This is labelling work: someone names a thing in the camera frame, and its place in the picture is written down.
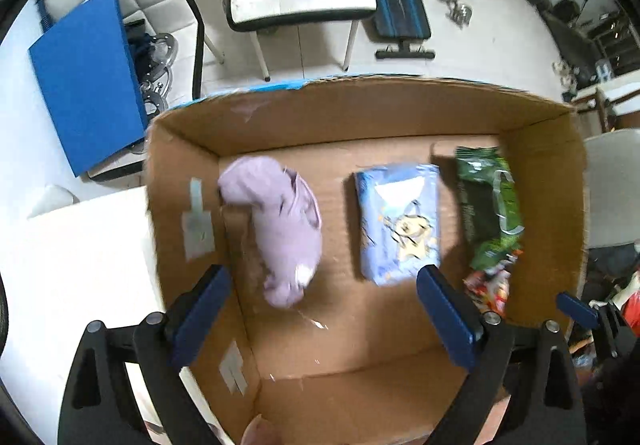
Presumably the brown cardboard box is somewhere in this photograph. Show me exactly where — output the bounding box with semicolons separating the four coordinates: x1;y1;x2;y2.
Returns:
144;76;587;444

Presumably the left hand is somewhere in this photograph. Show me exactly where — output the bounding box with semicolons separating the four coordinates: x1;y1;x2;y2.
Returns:
241;415;283;445

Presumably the red white snack packet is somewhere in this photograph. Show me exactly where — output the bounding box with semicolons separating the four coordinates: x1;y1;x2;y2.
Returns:
463;250;523;317

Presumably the chrome dumbbell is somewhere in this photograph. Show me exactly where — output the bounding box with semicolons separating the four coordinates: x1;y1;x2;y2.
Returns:
439;0;473;28

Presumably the blue cartoon tissue pack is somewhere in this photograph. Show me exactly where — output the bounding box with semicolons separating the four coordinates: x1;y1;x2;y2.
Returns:
355;163;440;286

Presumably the grey chair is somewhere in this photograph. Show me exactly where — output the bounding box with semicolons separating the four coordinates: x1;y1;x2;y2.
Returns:
585;128;640;249

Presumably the lilac cloth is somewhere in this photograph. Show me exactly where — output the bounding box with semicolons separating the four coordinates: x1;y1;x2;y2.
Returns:
218;156;322;309

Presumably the blue foam board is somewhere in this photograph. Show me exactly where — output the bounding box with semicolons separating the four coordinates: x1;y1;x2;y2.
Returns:
29;0;148;176

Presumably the green wet wipes pack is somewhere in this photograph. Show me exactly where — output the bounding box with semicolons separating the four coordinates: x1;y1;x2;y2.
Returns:
454;147;524;272

